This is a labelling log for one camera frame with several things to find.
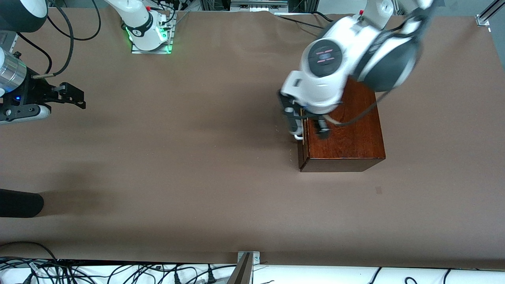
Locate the paper table cover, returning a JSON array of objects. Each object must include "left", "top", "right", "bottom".
[{"left": 0, "top": 7, "right": 505, "bottom": 269}]

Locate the aluminium corner profile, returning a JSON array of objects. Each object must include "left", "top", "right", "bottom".
[
  {"left": 0, "top": 32, "right": 19, "bottom": 51},
  {"left": 475, "top": 0, "right": 505, "bottom": 27}
]

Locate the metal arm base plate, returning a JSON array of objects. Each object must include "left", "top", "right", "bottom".
[{"left": 131, "top": 11, "right": 175, "bottom": 54}]

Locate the dark metal bar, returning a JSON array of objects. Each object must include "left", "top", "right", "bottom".
[{"left": 227, "top": 252, "right": 253, "bottom": 284}]

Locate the dark brown wooden cabinet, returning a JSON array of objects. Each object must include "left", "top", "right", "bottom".
[{"left": 298, "top": 79, "right": 386, "bottom": 173}]

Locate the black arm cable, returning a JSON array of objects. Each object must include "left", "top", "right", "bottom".
[
  {"left": 17, "top": 32, "right": 53, "bottom": 74},
  {"left": 34, "top": 0, "right": 75, "bottom": 78},
  {"left": 47, "top": 0, "right": 102, "bottom": 41},
  {"left": 327, "top": 90, "right": 392, "bottom": 127}
]

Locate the light wood drawer white handle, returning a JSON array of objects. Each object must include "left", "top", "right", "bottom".
[{"left": 293, "top": 118, "right": 309, "bottom": 170}]

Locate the grey equipment box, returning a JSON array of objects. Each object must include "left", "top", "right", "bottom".
[{"left": 230, "top": 0, "right": 289, "bottom": 11}]

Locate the small metal bracket plate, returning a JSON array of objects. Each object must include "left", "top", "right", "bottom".
[{"left": 237, "top": 251, "right": 261, "bottom": 265}]

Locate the black rounded object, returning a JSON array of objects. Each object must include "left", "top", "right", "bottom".
[{"left": 0, "top": 189, "right": 44, "bottom": 218}]

